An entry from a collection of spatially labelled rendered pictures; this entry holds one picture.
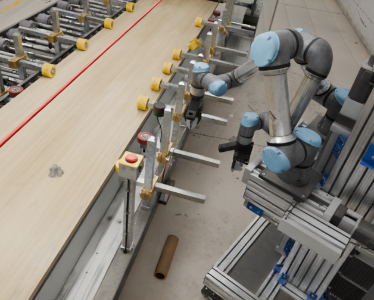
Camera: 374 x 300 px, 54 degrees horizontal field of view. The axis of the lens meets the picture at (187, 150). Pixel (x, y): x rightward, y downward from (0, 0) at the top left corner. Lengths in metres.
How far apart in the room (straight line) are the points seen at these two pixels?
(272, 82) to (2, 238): 1.15
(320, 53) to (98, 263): 1.31
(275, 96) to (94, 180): 0.87
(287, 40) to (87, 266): 1.25
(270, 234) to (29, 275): 1.61
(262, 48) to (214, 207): 1.74
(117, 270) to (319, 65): 1.20
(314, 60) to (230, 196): 1.63
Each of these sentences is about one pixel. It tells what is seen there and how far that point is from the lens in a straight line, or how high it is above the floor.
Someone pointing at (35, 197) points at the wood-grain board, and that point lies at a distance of 1.67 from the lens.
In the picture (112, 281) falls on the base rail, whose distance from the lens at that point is 1.62.
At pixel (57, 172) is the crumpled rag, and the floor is 0.91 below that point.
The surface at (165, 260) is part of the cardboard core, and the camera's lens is 2.44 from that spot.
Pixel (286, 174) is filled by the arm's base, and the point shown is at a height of 1.08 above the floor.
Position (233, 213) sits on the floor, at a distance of 2.89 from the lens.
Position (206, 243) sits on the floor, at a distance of 2.66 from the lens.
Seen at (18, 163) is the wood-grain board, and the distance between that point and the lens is 1.84.
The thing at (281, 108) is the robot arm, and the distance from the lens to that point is 1.43.
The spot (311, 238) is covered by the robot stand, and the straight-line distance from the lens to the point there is 1.63.
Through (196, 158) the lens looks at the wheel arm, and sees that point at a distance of 1.94.
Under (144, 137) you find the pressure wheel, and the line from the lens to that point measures 1.95.
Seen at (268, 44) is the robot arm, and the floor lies 1.61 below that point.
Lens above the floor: 2.09
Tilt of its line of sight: 38 degrees down
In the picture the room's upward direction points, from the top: 10 degrees clockwise
